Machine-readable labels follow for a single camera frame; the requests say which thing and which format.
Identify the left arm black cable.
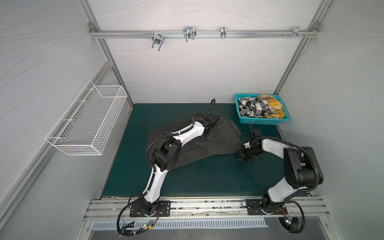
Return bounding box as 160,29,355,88
115,98,217,237

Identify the metal bracket right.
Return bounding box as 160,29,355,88
282,27,309,39

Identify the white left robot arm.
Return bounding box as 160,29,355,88
138,112,219,216

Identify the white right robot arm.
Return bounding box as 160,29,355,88
238,130,324,215

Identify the metal clamp hook left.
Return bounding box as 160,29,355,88
152,31,165,51

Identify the white wire wall basket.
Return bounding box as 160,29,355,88
45,80,127,156

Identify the metal clamp hook middle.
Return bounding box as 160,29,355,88
183,27,197,42

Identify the white vent grille strip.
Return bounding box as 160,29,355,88
92,217,268,231

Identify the metal clamp hook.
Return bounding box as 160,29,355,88
152,31,165,51
183,27,197,42

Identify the small metal ring clamp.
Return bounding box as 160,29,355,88
221,27,227,39

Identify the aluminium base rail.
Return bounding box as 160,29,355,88
84,196,331,220

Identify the dark grey pinstriped shirt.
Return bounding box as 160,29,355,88
146,113,243,170

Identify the black white checkered shirt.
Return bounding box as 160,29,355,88
237,97,269,118

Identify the teal plastic laundry basket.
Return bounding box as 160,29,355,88
235,94,290,126

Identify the yellow plaid shirt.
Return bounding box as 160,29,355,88
258,94,286,119

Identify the aluminium horizontal rail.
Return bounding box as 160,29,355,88
90,28,321,39

